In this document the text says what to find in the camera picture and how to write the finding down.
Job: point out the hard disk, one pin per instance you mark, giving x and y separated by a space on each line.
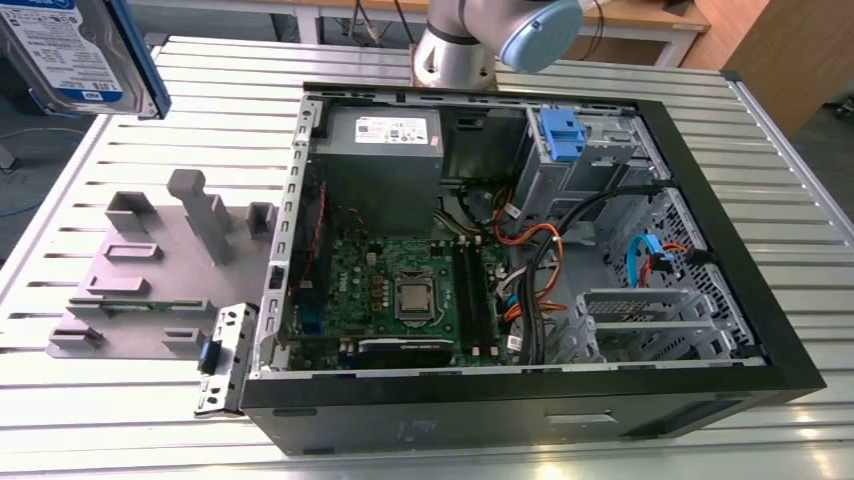
80 55

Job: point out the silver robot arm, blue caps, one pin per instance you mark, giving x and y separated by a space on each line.
460 50

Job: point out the grey metal disk bay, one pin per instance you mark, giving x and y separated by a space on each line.
654 325

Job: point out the CPU in socket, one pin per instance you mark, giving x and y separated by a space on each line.
415 301

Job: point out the black RAM slot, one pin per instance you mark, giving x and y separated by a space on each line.
464 295
482 295

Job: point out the green motherboard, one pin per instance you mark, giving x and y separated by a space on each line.
360 280

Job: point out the grey power supply unit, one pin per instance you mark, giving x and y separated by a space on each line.
380 170

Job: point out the black graphics card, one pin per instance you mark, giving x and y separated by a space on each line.
400 350

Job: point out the grey metal drive cage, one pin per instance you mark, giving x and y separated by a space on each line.
567 175

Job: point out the blue drive cage latch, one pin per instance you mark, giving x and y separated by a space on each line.
562 135

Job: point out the black PC case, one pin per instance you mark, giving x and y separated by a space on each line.
467 405

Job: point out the grey parts rack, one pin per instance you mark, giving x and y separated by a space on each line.
180 280

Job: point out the green RAM stick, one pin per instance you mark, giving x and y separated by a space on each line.
143 306

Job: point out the wooden desk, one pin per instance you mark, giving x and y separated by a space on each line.
654 25

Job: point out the wooden cabinet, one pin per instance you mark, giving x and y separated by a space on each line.
794 55

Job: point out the silver slot bracket, blue latch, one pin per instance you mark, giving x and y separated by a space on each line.
230 350

